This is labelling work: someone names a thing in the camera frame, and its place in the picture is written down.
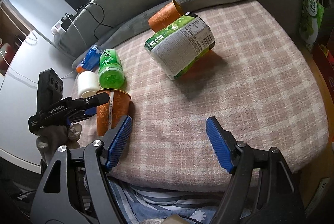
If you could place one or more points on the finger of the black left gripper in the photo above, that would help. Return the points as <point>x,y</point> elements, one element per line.
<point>83,104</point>

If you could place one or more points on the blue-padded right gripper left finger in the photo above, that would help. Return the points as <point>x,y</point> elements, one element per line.
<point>58,198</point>

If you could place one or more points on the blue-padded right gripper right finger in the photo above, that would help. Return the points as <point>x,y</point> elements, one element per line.
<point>277,200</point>

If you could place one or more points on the orange patterned paper cup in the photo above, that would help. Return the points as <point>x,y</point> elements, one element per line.
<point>109,114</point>

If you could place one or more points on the orange paper cup lying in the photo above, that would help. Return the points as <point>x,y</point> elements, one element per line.
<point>165,16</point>

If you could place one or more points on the grey gloved hand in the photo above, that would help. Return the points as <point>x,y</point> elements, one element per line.
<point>50,138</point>

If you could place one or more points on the green plastic bottle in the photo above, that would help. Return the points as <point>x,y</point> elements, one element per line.
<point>111,75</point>

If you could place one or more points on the blue orange bottle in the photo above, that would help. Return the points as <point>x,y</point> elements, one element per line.
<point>91,59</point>

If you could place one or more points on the blue striped floral cloth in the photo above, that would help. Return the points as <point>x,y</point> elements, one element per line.
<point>153,205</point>

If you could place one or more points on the white power strip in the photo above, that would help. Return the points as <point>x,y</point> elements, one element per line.
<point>61,26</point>

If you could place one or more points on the green white snack package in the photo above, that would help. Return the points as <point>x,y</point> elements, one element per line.
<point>178,46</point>

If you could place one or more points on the pink plaid blanket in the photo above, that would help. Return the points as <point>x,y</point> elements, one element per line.
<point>256,83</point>

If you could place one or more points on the red box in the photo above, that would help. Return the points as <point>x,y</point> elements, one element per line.
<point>324,67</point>

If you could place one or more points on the green paper bag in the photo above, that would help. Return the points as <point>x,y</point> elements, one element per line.
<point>316,22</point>

